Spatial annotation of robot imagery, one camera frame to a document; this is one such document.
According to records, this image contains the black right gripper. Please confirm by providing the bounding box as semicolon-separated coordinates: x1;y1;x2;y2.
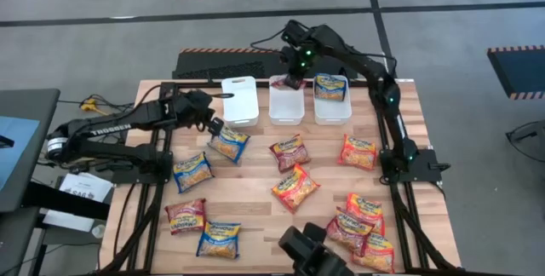
280;20;319;90

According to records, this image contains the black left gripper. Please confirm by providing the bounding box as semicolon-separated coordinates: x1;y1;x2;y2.
169;90;236;137

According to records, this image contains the dark red Maruchan ramen pack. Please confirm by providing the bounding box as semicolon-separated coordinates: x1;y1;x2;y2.
271;75;307;91
268;134;312;173
323;206;376;256
163;198;208;236

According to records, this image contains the blue Maruchan ramen pack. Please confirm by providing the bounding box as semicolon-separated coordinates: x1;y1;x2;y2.
196;221;242;260
172;152;214;194
313;72;348;102
207;123;251;164

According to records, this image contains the orange Maruchan ramen pack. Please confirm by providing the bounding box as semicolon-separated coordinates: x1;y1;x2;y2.
338;134;378;171
344;192;387;237
351;232;396;273
271;163;321;215

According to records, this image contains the white plastic bin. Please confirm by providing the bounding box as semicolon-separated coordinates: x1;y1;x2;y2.
267;74;306;126
313;74;353;127
221;75;260;128

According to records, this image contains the black hazard-striped floor mat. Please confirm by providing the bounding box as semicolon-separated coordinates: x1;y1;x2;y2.
487;44;545;101
172;47;359;81

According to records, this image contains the white paper sheet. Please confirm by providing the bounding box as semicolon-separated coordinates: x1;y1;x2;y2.
42;171;115;233

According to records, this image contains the black desk support bar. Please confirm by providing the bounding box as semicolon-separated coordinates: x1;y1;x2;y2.
23;181;111;221

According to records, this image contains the dark grey side desk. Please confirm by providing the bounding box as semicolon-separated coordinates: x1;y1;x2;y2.
0;88;60;214

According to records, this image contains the blue desk panel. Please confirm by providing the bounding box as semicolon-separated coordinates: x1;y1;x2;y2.
0;116;41;193

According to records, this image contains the black metal table frame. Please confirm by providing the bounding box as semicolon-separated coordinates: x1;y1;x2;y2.
100;78;465;275

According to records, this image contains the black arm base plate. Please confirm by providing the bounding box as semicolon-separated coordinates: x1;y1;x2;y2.
111;151;174;185
380;147;451;183

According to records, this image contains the black floor cable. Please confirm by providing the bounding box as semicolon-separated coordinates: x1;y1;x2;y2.
57;93;135;115

